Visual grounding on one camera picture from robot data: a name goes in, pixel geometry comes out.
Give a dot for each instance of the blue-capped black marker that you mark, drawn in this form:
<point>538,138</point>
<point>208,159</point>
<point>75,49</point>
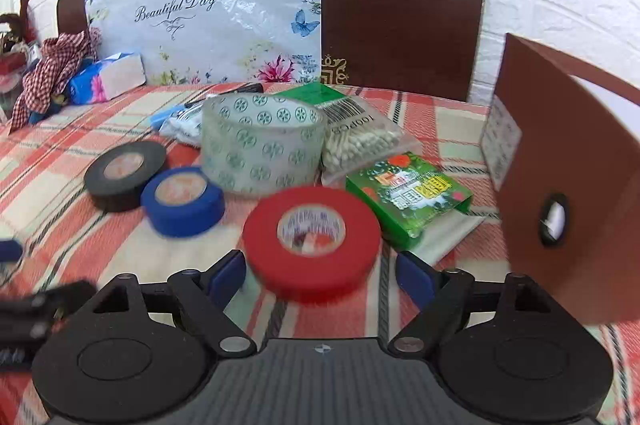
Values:
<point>235,91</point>

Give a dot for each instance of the red tape roll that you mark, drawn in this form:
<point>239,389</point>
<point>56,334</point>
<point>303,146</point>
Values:
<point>350,255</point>

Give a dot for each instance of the green printed box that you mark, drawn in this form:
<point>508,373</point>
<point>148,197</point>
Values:
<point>410,195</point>

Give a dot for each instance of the brown cardboard box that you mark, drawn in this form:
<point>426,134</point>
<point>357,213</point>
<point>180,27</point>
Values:
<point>580,155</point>

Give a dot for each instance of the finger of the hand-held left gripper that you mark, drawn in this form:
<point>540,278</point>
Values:
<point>45,305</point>
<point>10,250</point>

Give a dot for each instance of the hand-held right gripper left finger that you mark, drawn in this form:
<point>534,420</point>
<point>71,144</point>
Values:
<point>227,277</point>

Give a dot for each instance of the clear green-patterned tape roll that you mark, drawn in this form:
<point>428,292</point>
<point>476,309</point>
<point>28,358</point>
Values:
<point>260,155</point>

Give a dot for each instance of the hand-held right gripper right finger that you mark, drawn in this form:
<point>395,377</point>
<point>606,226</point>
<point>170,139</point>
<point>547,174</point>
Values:
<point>415,277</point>

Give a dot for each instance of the plain green box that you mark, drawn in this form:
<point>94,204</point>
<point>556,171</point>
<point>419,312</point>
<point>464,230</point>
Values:
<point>305,94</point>

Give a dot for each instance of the floral plastic bedding bag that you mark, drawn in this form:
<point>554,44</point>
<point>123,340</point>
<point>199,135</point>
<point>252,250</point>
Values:
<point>215,40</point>

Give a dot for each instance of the brown feather decoration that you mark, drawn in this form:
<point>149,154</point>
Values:
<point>22,17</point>

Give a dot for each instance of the black tape roll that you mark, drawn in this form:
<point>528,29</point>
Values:
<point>107,192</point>

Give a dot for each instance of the cotton swab bag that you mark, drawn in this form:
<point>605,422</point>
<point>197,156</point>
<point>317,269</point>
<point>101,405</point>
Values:
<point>360,140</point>

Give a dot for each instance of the red checked cloth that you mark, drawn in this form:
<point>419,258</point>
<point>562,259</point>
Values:
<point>50,70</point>

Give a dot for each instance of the white tissue box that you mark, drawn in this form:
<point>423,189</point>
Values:
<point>105,77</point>

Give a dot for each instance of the white snack packet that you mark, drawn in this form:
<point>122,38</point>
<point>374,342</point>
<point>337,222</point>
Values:
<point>182,127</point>

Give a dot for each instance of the blue tape roll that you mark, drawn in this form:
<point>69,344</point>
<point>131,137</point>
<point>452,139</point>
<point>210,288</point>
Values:
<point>185,215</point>

